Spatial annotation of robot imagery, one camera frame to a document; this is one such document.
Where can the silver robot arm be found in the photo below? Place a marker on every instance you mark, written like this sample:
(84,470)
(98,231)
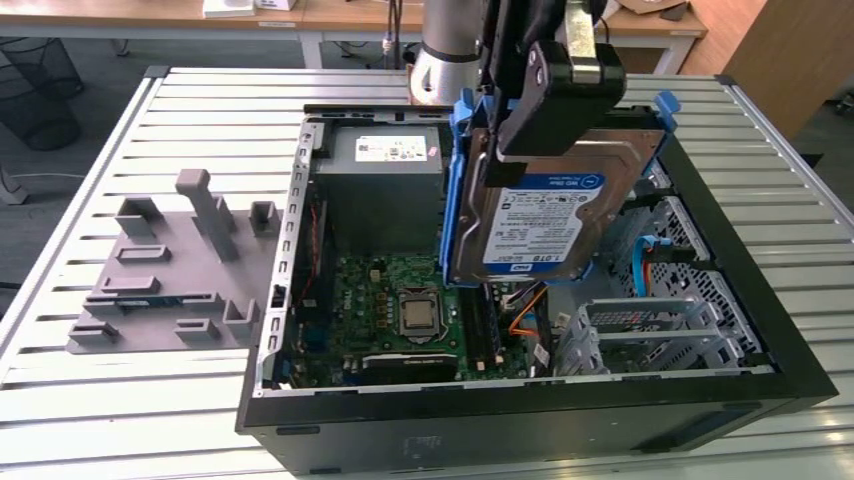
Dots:
(436,75)

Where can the black graphics card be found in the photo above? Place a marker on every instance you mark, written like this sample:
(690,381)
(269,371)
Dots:
(407,370)

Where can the green motherboard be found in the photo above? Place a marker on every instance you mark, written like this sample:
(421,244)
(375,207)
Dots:
(427,270)

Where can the white printed box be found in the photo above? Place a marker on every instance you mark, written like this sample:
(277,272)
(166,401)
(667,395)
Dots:
(276,4)

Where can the black PC case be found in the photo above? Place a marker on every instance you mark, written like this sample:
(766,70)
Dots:
(467,430)

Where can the silver disk bay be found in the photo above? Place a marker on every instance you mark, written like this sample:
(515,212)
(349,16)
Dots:
(660,334)

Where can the CPU socket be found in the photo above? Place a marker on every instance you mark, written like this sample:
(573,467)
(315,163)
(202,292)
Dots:
(419,338)

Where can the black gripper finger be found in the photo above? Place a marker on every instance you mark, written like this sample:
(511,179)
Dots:
(573,110)

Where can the black mesh bin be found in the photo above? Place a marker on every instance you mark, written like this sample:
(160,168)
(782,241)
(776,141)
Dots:
(40,90)

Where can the brown cardboard piece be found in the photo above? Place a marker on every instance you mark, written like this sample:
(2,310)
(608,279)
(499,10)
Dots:
(649,7)

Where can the wooden cabinet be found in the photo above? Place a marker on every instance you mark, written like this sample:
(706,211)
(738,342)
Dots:
(787,60)

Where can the grey power supply unit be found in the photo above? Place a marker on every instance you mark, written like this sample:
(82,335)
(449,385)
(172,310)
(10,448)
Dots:
(380,210)

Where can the hard disk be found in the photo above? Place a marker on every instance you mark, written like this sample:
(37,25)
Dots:
(547,225)

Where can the blue-green RAM stick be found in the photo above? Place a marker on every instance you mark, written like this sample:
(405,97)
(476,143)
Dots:
(149,302)

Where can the silver CPU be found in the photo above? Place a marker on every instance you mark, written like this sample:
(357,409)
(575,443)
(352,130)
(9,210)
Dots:
(416,315)

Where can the black RAM stick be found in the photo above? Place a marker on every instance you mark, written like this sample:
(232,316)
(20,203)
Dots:
(495,330)
(475,325)

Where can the grey parts rack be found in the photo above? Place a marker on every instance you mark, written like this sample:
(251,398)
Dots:
(180,280)

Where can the wooden desk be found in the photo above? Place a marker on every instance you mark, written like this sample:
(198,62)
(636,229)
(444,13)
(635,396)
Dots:
(333,12)

